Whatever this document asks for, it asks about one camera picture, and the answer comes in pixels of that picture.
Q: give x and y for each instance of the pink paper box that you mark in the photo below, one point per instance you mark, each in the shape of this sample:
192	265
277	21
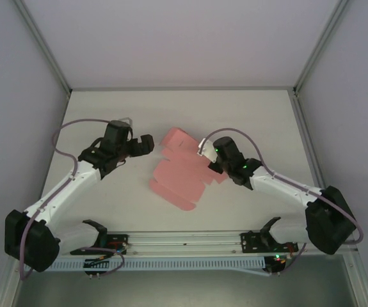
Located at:
180	179

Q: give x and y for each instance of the aluminium side table rail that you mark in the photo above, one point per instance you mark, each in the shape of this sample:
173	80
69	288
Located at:
311	160

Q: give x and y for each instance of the aluminium frame post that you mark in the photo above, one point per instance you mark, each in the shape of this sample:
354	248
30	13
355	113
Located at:
321	44
43	48

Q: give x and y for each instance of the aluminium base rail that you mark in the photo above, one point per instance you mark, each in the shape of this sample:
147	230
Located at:
187	242

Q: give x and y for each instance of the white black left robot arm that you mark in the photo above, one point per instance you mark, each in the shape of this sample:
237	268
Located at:
84	177

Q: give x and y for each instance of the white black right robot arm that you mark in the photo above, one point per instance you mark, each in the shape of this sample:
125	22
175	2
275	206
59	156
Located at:
279	185

